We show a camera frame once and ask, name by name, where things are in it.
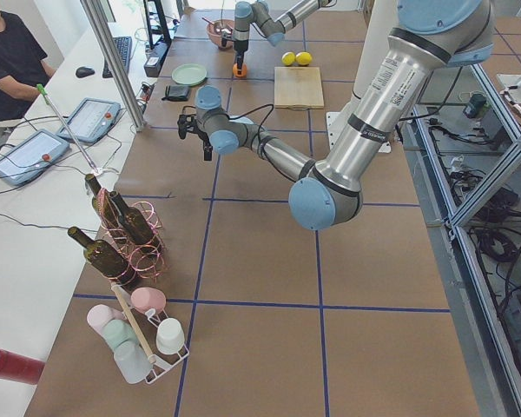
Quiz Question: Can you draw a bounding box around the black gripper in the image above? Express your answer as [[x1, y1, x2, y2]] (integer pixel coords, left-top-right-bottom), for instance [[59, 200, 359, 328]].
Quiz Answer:
[[177, 114, 213, 161], [234, 40, 247, 66]]

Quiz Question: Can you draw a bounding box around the pink bowl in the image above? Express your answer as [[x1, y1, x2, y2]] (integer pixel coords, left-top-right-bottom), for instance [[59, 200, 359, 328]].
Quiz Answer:
[[206, 19, 234, 50]]

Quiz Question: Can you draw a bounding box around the pink cup on rack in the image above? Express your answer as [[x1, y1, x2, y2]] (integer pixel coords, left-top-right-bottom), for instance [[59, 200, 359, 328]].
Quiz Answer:
[[130, 287, 167, 314]]

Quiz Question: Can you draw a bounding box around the grey folded cloth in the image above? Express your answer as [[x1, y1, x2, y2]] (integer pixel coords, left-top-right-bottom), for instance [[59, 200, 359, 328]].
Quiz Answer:
[[162, 84, 191, 102]]

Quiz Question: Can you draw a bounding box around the white wire cup rack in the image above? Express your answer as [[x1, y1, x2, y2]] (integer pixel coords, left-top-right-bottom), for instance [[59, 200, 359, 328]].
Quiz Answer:
[[111, 285, 189, 385]]

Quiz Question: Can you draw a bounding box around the wooden rack handle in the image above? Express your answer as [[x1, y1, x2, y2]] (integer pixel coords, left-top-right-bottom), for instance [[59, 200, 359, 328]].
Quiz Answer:
[[111, 285, 156, 364]]

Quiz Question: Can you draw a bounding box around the pale pink cup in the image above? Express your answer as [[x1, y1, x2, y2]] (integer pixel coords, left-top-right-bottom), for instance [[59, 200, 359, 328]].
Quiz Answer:
[[86, 304, 125, 335]]

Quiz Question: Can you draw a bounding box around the light grey cup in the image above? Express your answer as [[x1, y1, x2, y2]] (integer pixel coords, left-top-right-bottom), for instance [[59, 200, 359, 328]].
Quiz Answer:
[[113, 341, 153, 384]]

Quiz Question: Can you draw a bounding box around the aluminium frame post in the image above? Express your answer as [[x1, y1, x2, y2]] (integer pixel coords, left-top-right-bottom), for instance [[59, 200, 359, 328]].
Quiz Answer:
[[80, 0, 145, 132]]

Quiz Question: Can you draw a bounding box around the black computer mouse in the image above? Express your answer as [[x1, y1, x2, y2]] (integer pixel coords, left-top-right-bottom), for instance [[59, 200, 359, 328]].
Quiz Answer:
[[75, 66, 96, 78]]

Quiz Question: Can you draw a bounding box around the white cup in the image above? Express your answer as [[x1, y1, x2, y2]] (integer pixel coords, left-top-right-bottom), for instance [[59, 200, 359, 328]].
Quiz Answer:
[[155, 317, 185, 354]]

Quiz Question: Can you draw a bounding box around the light green plate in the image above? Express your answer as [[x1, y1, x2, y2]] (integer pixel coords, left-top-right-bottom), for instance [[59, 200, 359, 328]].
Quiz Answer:
[[171, 63, 208, 86]]

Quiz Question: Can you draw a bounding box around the yellow lemon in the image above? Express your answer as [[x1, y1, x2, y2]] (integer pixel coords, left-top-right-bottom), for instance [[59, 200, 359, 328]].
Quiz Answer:
[[281, 51, 296, 67], [295, 51, 313, 67]]

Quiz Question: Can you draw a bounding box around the upper yellow lemon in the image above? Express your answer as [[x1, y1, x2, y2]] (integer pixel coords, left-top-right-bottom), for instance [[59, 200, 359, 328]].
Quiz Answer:
[[281, 51, 296, 67]]

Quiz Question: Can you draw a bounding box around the lower yellow lemon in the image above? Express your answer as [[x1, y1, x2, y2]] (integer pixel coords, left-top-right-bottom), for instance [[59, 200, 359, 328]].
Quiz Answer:
[[295, 51, 313, 67]]

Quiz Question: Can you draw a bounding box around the teach pendant tablet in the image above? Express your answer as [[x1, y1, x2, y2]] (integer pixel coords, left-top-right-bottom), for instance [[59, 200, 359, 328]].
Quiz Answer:
[[0, 129, 69, 186], [65, 97, 121, 144]]

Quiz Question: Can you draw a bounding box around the orange fruit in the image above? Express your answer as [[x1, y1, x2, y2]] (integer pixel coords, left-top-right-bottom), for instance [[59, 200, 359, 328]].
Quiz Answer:
[[233, 63, 247, 79]]

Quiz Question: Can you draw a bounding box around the near teach pendant tablet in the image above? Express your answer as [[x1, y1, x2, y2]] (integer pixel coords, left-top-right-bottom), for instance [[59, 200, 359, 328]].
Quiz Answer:
[[0, 129, 69, 186]]

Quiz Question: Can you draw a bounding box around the person in black shirt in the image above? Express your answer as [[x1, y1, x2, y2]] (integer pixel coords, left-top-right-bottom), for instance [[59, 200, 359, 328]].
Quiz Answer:
[[0, 10, 56, 122]]

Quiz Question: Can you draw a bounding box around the black keyboard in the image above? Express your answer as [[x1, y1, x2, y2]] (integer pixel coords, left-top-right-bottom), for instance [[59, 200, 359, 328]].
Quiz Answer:
[[102, 36, 133, 80]]

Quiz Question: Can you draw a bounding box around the red cardboard tube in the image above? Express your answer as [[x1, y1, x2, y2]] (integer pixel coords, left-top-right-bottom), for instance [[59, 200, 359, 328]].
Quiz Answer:
[[0, 349, 45, 385]]

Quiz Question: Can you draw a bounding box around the far teach pendant tablet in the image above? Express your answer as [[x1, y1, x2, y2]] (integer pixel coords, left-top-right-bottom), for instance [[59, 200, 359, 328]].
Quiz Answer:
[[65, 97, 121, 144]]

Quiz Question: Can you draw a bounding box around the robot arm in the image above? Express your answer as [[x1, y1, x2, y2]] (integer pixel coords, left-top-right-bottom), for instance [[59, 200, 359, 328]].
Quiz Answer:
[[232, 0, 330, 70], [177, 1, 495, 230]]

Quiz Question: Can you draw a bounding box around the dark green wine bottle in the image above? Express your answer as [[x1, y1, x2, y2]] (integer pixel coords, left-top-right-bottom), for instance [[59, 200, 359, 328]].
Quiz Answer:
[[109, 190, 155, 245]]

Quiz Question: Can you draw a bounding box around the green tipped metal rod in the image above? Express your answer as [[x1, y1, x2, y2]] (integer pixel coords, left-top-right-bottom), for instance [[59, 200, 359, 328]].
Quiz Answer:
[[36, 83, 103, 176]]

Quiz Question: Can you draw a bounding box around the pale green cup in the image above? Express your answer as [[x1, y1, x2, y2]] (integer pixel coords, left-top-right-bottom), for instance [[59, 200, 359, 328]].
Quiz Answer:
[[102, 319, 137, 351]]

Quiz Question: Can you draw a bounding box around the bamboo cutting board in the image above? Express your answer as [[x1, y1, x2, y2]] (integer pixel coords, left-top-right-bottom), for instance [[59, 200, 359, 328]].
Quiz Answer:
[[274, 67, 325, 109]]

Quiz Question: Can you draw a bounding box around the copper wire bottle rack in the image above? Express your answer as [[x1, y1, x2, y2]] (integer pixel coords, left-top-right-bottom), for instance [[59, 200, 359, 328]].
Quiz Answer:
[[101, 198, 167, 282]]

